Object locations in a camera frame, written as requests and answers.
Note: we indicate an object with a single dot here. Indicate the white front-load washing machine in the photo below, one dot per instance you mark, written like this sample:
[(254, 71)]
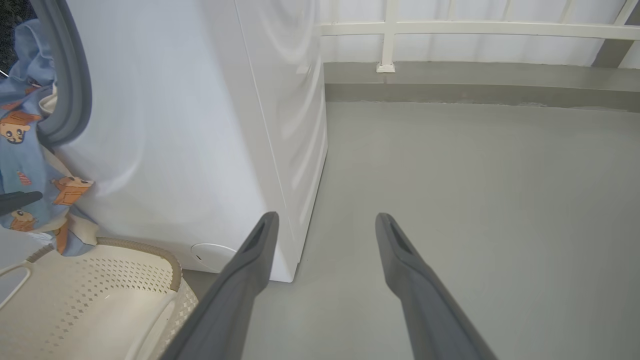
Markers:
[(175, 125)]

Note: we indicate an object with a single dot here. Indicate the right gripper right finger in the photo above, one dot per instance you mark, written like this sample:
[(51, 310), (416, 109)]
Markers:
[(425, 310)]

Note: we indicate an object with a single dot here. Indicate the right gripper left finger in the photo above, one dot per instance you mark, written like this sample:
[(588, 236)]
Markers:
[(235, 300)]

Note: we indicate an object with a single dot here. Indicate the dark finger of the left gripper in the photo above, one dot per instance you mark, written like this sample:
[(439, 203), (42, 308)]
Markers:
[(17, 201)]

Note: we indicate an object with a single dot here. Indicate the round drain filter cover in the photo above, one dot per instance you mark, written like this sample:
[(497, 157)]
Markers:
[(212, 257)]

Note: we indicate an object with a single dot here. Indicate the grey rubber door gasket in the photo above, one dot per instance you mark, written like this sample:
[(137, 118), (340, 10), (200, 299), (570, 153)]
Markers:
[(75, 85)]

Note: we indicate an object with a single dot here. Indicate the blue patterned cloth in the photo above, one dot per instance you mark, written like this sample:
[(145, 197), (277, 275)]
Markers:
[(25, 160)]

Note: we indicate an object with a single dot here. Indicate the white metal railing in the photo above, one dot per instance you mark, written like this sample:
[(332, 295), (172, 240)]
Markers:
[(450, 29)]

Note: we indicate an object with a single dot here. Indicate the cream plastic laundry basket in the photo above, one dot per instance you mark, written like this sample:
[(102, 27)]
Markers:
[(90, 300)]

